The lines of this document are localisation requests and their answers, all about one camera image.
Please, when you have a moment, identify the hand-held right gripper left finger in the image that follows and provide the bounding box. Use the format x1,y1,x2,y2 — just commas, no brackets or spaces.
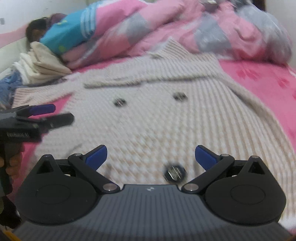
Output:
35,145,120,194

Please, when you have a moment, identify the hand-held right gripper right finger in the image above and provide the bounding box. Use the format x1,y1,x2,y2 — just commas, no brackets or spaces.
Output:
181,145,266,194

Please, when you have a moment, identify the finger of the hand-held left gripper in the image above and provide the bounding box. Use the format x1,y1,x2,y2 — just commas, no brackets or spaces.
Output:
17,103,56,117
35,113,75,133

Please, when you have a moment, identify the beige white checked coat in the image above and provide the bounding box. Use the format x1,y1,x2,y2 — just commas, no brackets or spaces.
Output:
11,37,296,232

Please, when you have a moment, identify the person's left hand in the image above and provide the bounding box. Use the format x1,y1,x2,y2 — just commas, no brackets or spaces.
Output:
6,151,23,178

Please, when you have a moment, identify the white folded garment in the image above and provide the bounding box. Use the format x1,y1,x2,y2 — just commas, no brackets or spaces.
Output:
13,52,60,85

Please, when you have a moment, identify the blue denim garment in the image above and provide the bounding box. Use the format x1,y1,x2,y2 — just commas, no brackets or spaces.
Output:
0,70,23,107

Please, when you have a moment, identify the pink bed headboard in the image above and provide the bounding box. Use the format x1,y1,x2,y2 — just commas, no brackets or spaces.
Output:
0,23,31,79

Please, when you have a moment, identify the pink grey floral duvet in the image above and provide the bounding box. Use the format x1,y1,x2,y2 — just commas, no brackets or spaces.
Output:
62,0,293,70

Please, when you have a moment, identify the brown wooden door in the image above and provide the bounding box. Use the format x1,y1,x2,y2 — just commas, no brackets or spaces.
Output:
253,0,266,11

